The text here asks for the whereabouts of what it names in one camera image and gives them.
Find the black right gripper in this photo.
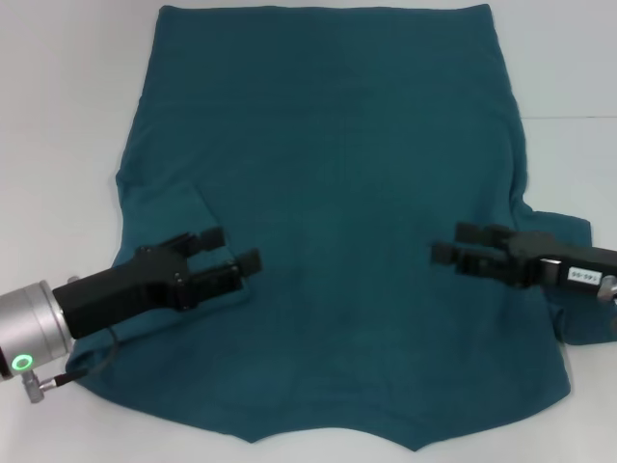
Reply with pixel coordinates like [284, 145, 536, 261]
[430, 222, 617, 296]

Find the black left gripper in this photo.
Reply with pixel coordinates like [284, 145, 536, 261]
[51, 226, 263, 340]

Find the teal blue shirt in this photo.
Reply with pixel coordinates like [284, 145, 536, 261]
[67, 3, 594, 439]

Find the right arm cable with plug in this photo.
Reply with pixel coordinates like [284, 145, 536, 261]
[597, 273, 617, 306]

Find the arm cable with plug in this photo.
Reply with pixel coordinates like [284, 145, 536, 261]
[21, 326, 122, 404]
[597, 273, 617, 306]

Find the left arm cable with plug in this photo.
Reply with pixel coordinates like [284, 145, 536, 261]
[21, 326, 122, 404]

